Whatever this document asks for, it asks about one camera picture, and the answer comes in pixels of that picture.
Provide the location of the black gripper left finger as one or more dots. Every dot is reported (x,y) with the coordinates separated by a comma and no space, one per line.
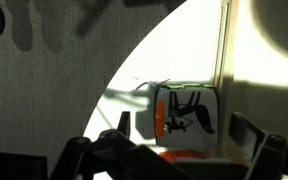
(124,123)

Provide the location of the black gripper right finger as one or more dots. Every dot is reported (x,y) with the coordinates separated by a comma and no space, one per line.
(247,133)

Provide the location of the picture cube block green checker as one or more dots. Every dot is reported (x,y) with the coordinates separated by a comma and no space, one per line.
(187,113)

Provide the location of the white round table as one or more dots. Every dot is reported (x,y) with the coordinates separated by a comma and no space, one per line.
(170,50)

